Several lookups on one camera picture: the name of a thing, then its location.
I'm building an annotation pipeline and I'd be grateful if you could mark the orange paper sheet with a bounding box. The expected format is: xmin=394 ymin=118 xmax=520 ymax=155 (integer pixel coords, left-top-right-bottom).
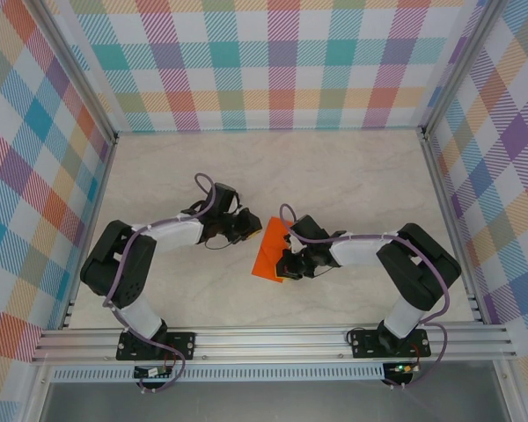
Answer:
xmin=251 ymin=215 xmax=300 ymax=282

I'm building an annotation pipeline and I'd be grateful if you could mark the grey metal panel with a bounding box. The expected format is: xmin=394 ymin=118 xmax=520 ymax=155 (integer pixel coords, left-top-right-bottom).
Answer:
xmin=39 ymin=380 xmax=511 ymax=422

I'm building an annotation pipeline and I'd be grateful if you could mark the small dark circuit board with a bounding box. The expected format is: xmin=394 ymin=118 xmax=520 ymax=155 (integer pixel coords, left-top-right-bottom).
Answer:
xmin=134 ymin=365 xmax=173 ymax=380

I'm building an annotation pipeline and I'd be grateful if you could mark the thin black right gripper cable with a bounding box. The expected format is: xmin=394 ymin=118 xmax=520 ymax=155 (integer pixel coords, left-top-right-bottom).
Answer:
xmin=311 ymin=262 xmax=338 ymax=280

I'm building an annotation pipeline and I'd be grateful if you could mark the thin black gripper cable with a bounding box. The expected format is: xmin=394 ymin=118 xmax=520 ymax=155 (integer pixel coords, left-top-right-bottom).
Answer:
xmin=203 ymin=232 xmax=239 ymax=252
xmin=311 ymin=262 xmax=338 ymax=280

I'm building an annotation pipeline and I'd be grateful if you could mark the thin black left gripper cable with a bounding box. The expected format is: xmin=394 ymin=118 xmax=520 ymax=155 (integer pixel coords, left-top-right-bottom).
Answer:
xmin=203 ymin=232 xmax=239 ymax=252

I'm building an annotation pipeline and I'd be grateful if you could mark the long aluminium mounting rail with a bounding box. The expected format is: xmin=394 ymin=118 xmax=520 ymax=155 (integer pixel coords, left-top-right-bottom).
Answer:
xmin=31 ymin=319 xmax=518 ymax=364

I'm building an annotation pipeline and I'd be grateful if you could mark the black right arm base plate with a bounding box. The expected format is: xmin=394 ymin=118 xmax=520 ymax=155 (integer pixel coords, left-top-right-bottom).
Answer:
xmin=348 ymin=328 xmax=431 ymax=360

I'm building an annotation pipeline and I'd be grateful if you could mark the slotted grey cable duct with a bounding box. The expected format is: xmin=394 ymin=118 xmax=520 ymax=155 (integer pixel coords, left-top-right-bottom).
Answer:
xmin=51 ymin=367 xmax=386 ymax=382

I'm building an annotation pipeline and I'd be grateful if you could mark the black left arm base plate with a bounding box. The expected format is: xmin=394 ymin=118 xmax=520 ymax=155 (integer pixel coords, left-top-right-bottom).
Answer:
xmin=115 ymin=331 xmax=198 ymax=362

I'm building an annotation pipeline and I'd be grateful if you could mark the aluminium side rail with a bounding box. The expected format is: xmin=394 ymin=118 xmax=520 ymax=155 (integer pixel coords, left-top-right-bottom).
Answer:
xmin=57 ymin=134 xmax=119 ymax=331
xmin=415 ymin=126 xmax=486 ymax=325

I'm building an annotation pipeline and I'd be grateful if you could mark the aluminium frame post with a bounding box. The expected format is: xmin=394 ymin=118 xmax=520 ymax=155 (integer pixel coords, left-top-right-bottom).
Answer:
xmin=420 ymin=0 xmax=508 ymax=141
xmin=28 ymin=0 xmax=119 ymax=145

